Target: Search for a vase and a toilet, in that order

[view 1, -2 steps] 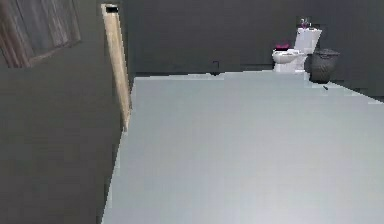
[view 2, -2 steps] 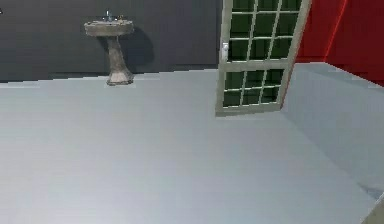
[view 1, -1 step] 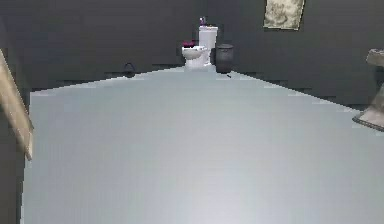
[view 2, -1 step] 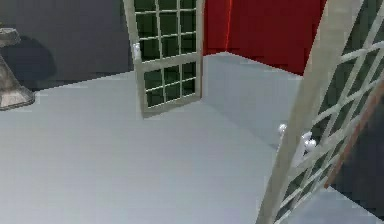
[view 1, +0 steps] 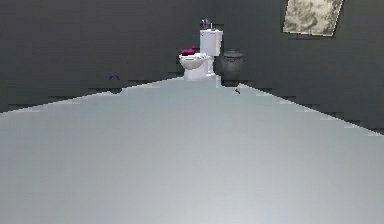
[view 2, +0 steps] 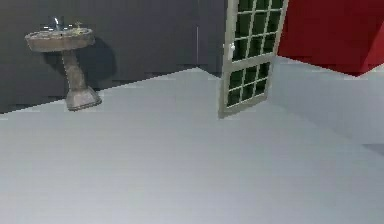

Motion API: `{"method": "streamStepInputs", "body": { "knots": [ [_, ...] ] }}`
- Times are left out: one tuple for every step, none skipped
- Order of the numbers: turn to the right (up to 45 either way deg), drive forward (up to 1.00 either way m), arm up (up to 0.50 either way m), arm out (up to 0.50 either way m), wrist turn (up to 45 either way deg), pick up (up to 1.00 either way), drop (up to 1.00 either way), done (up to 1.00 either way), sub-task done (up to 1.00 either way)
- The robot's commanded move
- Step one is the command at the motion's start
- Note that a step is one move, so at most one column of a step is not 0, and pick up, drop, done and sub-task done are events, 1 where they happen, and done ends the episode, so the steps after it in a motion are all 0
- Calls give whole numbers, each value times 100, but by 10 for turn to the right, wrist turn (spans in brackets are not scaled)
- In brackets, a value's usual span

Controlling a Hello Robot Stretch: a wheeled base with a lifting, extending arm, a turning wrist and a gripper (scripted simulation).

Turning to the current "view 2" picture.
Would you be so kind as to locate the white glass-paned door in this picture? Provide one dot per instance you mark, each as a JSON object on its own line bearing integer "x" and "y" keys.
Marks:
{"x": 233, "y": 60}

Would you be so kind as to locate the silver sink faucet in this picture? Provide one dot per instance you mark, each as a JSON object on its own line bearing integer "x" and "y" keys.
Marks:
{"x": 57, "y": 23}

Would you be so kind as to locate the brown pedestal sink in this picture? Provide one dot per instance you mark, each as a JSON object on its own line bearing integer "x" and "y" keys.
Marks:
{"x": 76, "y": 76}

